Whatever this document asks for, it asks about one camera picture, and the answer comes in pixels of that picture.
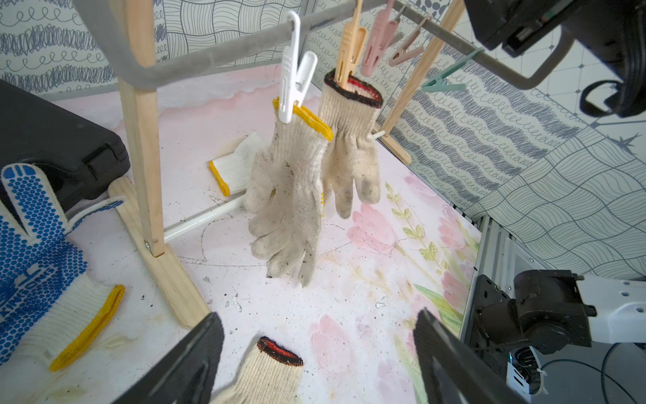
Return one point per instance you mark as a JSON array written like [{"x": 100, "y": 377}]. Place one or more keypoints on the teal clothes peg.
[{"x": 439, "y": 84}]

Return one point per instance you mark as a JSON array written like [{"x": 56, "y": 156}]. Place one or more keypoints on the orange clothes peg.
[{"x": 351, "y": 48}]

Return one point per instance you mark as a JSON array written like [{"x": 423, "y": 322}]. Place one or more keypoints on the grey clothes peg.
[{"x": 404, "y": 53}]

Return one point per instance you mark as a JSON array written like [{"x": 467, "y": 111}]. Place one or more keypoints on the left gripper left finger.
[{"x": 187, "y": 373}]

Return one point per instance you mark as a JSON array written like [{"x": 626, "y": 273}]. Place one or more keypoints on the white clothes peg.
[{"x": 297, "y": 73}]

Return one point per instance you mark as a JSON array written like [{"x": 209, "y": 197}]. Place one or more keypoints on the pink clothes peg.
[{"x": 382, "y": 34}]

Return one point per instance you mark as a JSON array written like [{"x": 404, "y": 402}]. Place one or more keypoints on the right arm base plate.
[{"x": 492, "y": 329}]

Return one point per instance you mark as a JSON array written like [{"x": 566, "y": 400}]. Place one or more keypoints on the white glove yellow cuff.
[{"x": 232, "y": 172}]

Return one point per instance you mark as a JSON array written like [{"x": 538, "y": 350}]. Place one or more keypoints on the beige knit gloves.
[{"x": 269, "y": 373}]

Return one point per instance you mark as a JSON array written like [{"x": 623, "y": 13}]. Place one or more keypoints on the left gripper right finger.
[{"x": 451, "y": 371}]

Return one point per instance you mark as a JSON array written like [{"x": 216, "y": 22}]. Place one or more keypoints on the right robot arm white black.
[{"x": 542, "y": 147}]

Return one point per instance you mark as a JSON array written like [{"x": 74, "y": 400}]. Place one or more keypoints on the wooden drying rack frame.
[{"x": 142, "y": 212}]

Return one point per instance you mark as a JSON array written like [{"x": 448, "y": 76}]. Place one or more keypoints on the black flat pad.
[{"x": 80, "y": 158}]

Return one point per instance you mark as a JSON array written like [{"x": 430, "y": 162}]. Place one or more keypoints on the blue dotted glove far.
[{"x": 51, "y": 309}]

